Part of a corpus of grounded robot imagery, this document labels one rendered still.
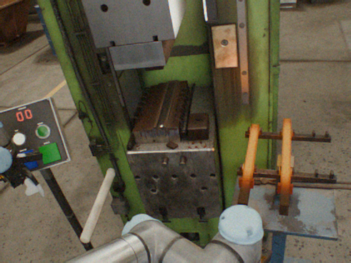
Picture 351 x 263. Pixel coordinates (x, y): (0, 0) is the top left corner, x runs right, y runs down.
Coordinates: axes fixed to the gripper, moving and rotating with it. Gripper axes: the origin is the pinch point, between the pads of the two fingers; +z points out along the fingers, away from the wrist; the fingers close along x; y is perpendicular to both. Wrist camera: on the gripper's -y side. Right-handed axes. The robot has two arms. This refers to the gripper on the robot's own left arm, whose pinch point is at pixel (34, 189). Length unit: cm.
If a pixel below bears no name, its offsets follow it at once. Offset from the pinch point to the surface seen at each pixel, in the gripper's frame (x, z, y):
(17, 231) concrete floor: -97, 93, -3
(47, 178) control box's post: -16.7, 12.6, -13.3
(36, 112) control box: -9.3, -22.6, -19.4
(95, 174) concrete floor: -85, 93, -78
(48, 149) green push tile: -2.6, -9.2, -14.0
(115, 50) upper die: 21, -42, -43
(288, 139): 81, -8, -56
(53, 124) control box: -3.5, -16.6, -21.1
